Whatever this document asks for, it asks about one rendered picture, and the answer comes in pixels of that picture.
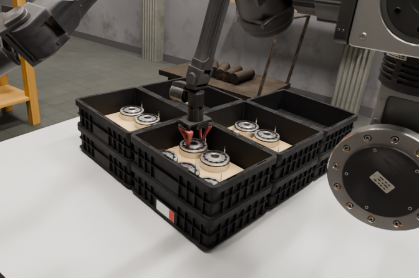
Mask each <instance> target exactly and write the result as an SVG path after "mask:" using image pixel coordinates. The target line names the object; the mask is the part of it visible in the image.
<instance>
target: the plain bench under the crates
mask: <svg viewBox="0 0 419 278"><path fill-rule="evenodd" d="M79 121H80V117H76V118H73V119H70V120H67V121H64V122H61V123H58V124H55V125H51V126H49V127H45V128H42V129H40V130H36V131H34V132H30V133H27V134H24V135H21V136H18V137H15V138H11V139H8V140H5V141H2V142H0V278H419V228H417V229H412V230H409V231H387V230H383V229H379V228H375V227H372V226H369V225H367V224H365V223H363V222H361V221H359V220H358V219H356V218H354V217H353V216H352V215H350V214H349V213H348V212H347V211H346V210H345V209H344V208H343V207H342V206H341V205H340V204H339V203H338V201H337V200H336V198H335V197H334V195H333V194H332V191H331V189H330V186H329V182H328V179H327V173H325V174H324V175H322V176H321V177H319V178H317V179H316V180H312V183H310V184H309V185H307V186H306V187H304V188H302V189H301V190H300V191H298V192H297V193H295V194H294V195H292V196H291V197H289V198H287V199H286V200H285V201H283V202H282V203H280V204H278V205H277V206H276V207H274V208H272V209H266V210H267V212H266V213H265V214H263V215H262V216H261V217H259V218H257V219H256V220H255V221H253V222H252V223H250V224H248V225H247V226H246V227H244V228H242V229H241V230H240V231H238V232H237V233H236V234H234V235H232V236H231V237H229V238H228V239H227V240H225V241H223V242H222V243H221V244H219V245H217V246H216V247H214V248H213V249H212V250H209V251H206V250H204V249H202V248H201V247H199V245H197V244H196V243H195V242H193V241H192V240H191V239H190V238H189V237H188V236H186V235H185V234H184V233H182V232H181V231H180V230H179V229H178V228H177V227H175V226H174V225H173V224H172V223H171V222H169V221H168V220H167V219H166V218H164V217H163V216H162V215H161V214H160V213H158V212H157V211H156V210H155V209H153V208H152V207H151V206H150V205H149V204H148V203H146V202H145V201H144V200H142V199H141V198H140V197H139V196H138V195H137V194H135V193H134V192H133V191H132V188H133V187H127V186H125V185H124V184H123V183H122V182H121V181H120V180H118V179H117V178H116V177H114V175H113V174H111V173H110V172H109V171H107V170H106V169H105V168H104V167H103V166H102V165H100V164H99V163H98V162H96V161H95V160H94V159H93V158H92V157H91V156H89V155H88V154H87V153H86V152H85V151H84V150H82V149H81V148H80V147H79V146H80V145H81V144H82V140H81V139H80V138H79V136H81V132H80V131H78V129H77V123H78V122H79Z"/></svg>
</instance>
